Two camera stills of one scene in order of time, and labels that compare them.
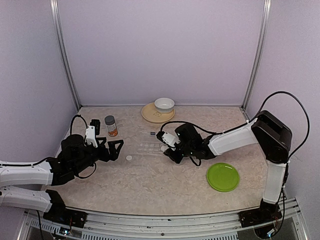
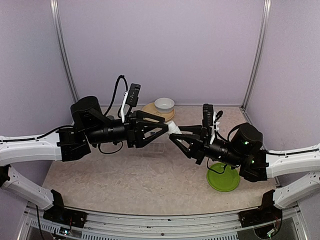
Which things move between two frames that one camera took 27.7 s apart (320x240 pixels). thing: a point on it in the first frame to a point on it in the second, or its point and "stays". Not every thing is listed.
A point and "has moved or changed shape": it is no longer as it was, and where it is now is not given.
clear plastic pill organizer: x=152 y=147 has moved or changed shape
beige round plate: x=150 y=113 stays
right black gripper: x=177 y=158 to x=196 y=152
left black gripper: x=113 y=154 to x=135 y=136
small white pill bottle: x=164 y=148 to x=173 y=128
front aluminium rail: x=160 y=225 stays
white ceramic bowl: x=164 y=105 stays
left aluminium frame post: x=56 y=20 stays
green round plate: x=223 y=177 stays
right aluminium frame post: x=260 y=52 stays
